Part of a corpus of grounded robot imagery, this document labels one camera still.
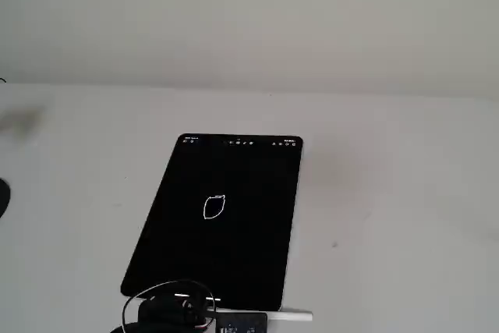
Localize white stylus pencil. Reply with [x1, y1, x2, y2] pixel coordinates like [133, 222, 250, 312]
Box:
[206, 306, 314, 323]

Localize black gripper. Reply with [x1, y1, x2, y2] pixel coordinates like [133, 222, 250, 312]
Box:
[137, 296, 216, 328]

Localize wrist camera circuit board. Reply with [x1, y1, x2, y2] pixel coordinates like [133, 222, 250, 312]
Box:
[215, 311, 269, 333]

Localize silver tablet with black screen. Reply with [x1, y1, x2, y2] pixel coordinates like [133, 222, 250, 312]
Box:
[119, 133, 304, 313]

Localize black round object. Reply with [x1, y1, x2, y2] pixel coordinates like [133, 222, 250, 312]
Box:
[0, 177, 12, 218]

